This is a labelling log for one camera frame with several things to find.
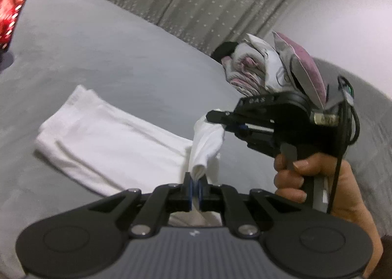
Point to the black round object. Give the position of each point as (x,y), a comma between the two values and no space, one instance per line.
(223,50)

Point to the white long-sleeve shirt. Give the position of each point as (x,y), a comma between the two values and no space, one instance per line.
(107,144)

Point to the smartphone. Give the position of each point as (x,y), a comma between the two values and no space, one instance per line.
(15,0)

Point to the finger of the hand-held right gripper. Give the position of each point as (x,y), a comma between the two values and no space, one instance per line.
(254,133)
(217,116)

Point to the person's dark clothing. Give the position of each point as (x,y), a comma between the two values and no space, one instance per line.
(386,254)

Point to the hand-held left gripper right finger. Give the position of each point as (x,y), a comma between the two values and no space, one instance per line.
(201,194)

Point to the grey star-print curtain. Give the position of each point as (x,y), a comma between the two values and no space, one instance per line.
(214,0)

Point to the person's right forearm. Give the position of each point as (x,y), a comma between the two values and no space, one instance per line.
(367,233)

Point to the pink-backed pillow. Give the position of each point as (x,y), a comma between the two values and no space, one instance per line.
(306,67)

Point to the person's right hand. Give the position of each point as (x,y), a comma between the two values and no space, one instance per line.
(349,190)

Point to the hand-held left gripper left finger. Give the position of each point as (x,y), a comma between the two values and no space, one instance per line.
(190,194)

